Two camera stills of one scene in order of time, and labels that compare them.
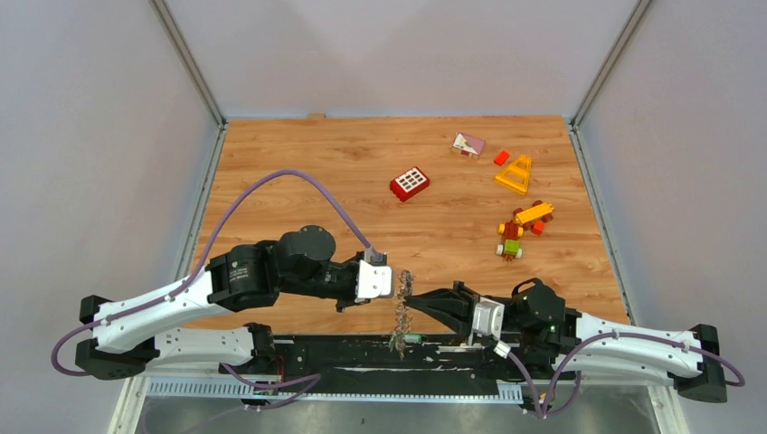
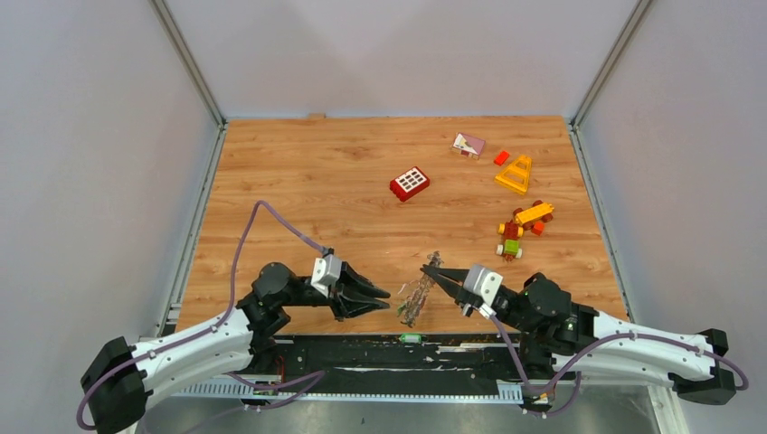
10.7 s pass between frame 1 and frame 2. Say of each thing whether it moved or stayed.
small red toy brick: stayed
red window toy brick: stayed
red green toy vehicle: stayed
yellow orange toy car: stayed
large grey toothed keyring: moved
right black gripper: moved
